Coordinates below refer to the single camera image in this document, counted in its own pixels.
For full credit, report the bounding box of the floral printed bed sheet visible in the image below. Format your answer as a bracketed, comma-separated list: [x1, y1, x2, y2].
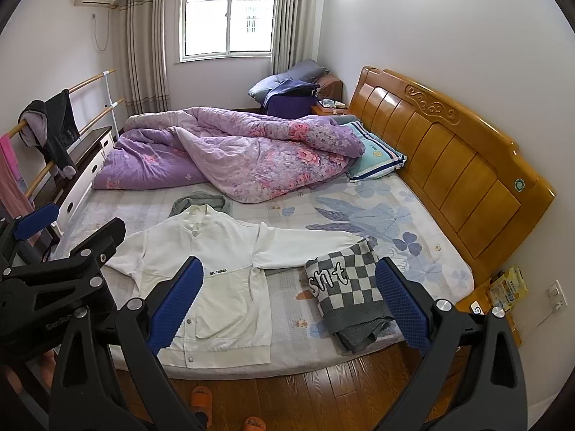
[49, 173, 476, 360]

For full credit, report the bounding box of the grey blue pillow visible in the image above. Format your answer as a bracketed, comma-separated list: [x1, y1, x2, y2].
[270, 59, 331, 85]

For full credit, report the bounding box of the brown cloth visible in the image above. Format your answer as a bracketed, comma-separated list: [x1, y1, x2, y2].
[317, 74, 344, 102]

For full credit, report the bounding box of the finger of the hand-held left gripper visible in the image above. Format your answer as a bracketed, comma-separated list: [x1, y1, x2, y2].
[9, 218, 127, 289]
[0, 202, 61, 275]

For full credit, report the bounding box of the wooden nightstand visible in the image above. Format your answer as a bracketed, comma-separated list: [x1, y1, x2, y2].
[311, 99, 350, 118]
[456, 278, 524, 348]

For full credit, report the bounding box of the purple floral quilt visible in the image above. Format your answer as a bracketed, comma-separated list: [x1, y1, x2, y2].
[92, 107, 365, 204]

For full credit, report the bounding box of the teal striped pillow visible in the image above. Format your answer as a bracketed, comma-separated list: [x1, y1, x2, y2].
[330, 117, 407, 182]

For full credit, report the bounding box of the wooden bed frame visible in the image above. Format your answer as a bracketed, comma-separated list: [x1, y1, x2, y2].
[348, 66, 557, 288]

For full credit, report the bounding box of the white mattress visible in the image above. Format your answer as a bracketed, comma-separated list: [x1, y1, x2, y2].
[108, 346, 400, 380]

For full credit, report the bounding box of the purple covered chair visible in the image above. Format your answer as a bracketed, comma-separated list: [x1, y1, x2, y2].
[265, 92, 322, 117]

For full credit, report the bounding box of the white button jacket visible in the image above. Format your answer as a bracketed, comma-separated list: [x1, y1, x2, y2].
[104, 204, 378, 366]

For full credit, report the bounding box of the dark hooded jacket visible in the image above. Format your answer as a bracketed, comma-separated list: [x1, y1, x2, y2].
[17, 89, 78, 179]

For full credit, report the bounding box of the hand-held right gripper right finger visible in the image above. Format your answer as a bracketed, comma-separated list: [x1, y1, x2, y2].
[373, 257, 528, 431]

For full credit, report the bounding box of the white dresser with dark top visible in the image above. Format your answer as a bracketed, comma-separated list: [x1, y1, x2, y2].
[27, 126, 118, 252]

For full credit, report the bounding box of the white wall socket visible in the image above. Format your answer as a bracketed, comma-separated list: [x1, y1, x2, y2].
[544, 281, 566, 312]

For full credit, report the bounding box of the grey beige striped curtain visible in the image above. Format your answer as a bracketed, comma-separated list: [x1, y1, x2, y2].
[118, 0, 172, 117]
[271, 0, 321, 77]

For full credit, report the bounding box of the wooden bar drying rack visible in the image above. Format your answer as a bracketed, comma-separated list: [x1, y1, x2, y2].
[0, 68, 125, 198]

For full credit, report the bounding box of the grey green garment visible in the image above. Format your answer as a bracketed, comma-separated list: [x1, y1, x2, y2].
[170, 193, 233, 216]

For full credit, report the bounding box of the pink hanging cloth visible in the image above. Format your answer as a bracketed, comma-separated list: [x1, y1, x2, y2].
[0, 132, 37, 243]

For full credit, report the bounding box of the window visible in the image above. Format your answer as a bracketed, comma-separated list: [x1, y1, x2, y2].
[177, 0, 279, 64]

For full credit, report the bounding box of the grey white checkered sweater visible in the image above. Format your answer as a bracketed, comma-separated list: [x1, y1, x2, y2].
[304, 237, 407, 354]

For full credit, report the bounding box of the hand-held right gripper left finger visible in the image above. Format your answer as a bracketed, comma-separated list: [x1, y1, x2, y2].
[49, 256, 205, 431]

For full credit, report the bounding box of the yellow packet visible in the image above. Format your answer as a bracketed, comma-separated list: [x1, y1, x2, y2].
[486, 266, 527, 312]

